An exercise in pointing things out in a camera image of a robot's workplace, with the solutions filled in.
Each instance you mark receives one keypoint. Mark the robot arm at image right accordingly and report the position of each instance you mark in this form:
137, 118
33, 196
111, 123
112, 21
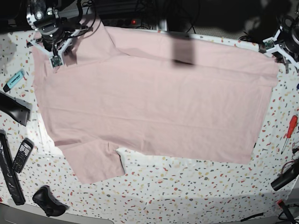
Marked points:
287, 22

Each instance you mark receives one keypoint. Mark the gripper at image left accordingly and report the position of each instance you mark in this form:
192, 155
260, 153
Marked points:
56, 40

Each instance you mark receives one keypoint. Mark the long black bar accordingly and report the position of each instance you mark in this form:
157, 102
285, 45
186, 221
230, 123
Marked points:
9, 174

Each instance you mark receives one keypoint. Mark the red and black tool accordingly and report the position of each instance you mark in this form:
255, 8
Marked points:
285, 210

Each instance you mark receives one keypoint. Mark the black cylinder with wires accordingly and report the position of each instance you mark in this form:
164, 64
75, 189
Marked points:
288, 176

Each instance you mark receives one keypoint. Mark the power strip with red switch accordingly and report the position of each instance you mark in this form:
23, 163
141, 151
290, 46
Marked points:
124, 23

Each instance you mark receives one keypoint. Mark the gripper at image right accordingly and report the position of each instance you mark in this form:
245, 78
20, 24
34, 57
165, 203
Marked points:
284, 46

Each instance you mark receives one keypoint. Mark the black game controller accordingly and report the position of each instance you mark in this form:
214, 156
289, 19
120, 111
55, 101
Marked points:
48, 203

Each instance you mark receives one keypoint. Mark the red handled screwdriver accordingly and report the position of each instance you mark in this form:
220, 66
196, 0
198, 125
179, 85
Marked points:
292, 125

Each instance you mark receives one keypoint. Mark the pink T-shirt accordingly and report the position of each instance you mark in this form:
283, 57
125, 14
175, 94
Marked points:
154, 93

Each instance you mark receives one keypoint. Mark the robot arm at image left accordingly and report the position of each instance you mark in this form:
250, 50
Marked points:
44, 12

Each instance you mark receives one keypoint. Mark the light blue highlighter marker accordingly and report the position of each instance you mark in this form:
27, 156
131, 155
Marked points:
13, 80

